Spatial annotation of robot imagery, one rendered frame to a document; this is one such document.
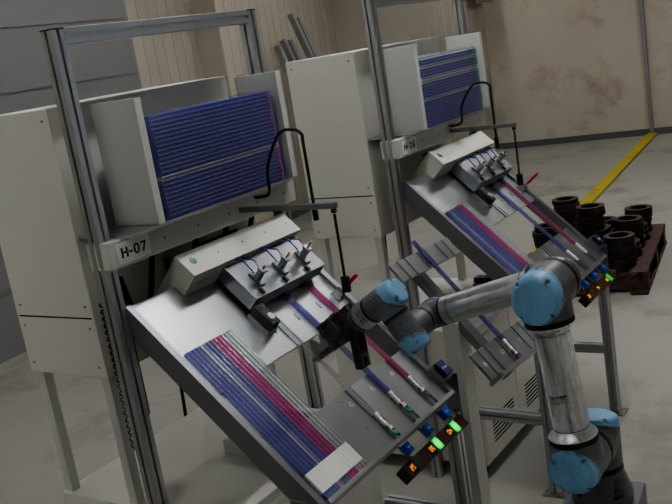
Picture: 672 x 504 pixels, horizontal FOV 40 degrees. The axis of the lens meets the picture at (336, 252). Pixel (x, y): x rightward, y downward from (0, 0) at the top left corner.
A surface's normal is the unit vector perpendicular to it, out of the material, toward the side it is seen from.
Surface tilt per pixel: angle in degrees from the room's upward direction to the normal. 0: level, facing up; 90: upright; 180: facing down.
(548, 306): 83
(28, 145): 90
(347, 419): 43
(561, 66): 90
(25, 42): 90
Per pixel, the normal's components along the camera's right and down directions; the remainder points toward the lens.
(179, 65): 0.88, -0.04
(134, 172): -0.54, 0.27
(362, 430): 0.44, -0.71
